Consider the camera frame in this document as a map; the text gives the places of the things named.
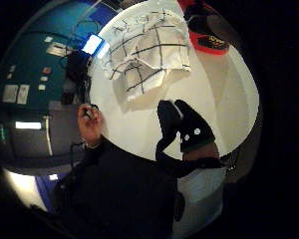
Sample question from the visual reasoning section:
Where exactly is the white cloth with black grid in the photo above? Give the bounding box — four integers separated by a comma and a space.
101, 8, 192, 103

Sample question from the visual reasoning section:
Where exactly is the the person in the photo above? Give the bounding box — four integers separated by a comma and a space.
51, 103, 187, 239

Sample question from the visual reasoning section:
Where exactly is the long bright ceiling light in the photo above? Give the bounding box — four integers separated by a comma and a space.
14, 120, 43, 130

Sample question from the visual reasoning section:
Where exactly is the white paper sheet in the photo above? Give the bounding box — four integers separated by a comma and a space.
16, 84, 31, 106
2, 84, 19, 104

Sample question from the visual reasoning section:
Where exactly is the black camera stand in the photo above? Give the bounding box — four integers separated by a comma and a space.
60, 50, 93, 106

